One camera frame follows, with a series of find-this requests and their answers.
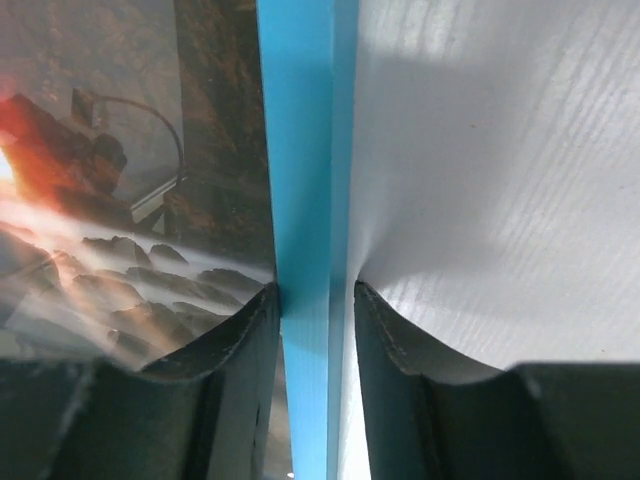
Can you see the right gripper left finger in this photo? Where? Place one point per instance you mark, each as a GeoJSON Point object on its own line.
{"type": "Point", "coordinates": [200, 413]}

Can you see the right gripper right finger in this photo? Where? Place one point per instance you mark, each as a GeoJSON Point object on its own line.
{"type": "Point", "coordinates": [431, 412]}

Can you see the blue picture frame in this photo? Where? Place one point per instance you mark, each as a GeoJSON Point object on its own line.
{"type": "Point", "coordinates": [307, 59]}

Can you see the sunset seascape photo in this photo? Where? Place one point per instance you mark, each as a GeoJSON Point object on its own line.
{"type": "Point", "coordinates": [135, 199]}

